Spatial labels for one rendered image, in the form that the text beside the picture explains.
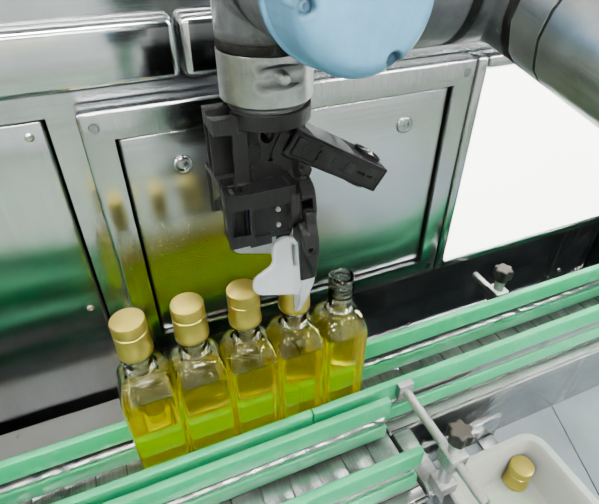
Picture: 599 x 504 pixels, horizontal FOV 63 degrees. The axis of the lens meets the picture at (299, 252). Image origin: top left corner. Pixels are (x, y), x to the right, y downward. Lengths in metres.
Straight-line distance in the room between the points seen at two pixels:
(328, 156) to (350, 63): 0.19
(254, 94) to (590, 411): 0.84
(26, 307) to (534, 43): 0.60
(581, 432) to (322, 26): 0.87
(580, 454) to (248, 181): 0.74
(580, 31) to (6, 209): 0.53
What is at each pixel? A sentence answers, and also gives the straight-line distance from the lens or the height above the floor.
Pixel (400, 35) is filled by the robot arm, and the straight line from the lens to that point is 0.26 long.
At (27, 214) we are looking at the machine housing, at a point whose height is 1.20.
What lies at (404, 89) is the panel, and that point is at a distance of 0.63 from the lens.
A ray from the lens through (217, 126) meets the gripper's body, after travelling 0.39.
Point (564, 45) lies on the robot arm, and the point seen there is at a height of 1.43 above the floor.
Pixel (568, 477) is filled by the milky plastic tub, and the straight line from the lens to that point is 0.83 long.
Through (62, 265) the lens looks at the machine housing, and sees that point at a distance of 0.65.
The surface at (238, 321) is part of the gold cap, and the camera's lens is 0.51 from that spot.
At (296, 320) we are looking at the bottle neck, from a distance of 0.54.
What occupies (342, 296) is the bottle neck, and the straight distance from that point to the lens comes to 0.55.
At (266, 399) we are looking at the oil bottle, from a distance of 0.60.
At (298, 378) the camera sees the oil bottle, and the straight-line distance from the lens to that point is 0.60.
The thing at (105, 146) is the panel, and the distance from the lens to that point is 0.53.
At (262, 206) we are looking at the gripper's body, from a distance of 0.41.
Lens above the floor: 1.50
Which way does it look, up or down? 37 degrees down
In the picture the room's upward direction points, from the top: straight up
